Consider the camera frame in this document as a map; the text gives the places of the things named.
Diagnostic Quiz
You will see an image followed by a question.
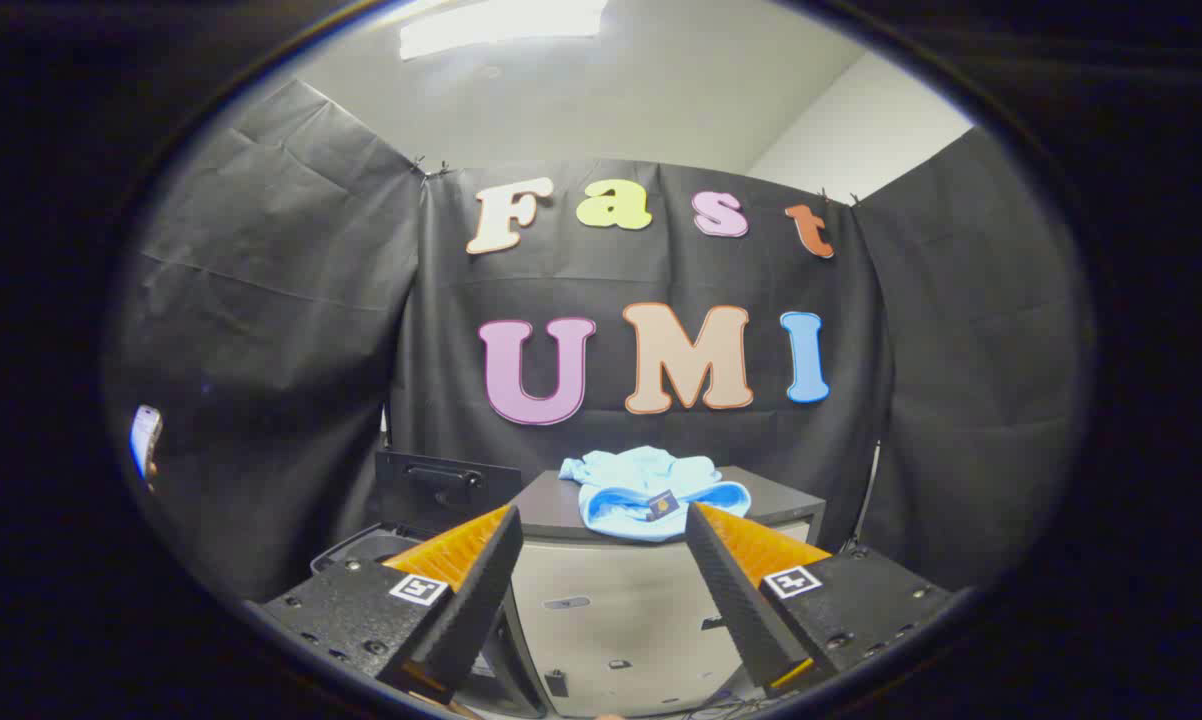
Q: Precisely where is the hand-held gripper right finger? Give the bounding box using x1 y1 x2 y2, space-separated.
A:
683 502 959 699

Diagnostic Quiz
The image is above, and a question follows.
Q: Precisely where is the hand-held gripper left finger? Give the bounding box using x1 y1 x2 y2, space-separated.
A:
249 503 525 709

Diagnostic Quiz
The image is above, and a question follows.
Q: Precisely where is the transparent washing machine lid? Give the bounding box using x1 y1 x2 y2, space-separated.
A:
375 450 523 536

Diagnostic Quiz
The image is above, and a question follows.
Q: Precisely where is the light blue garment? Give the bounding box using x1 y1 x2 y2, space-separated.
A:
559 446 752 543

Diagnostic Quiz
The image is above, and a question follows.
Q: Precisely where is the grey cabinet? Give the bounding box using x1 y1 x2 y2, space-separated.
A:
506 465 827 719

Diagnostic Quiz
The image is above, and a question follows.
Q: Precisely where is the thin white pole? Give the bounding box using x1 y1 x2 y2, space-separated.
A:
853 440 883 549

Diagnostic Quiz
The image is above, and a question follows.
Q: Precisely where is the black backdrop cloth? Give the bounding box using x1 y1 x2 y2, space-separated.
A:
101 78 1097 603

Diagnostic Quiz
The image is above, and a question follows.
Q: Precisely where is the small bright screen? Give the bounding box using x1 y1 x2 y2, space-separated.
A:
129 405 163 483

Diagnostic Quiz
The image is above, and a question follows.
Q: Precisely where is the ceiling light panel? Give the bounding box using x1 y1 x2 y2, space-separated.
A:
398 0 610 61

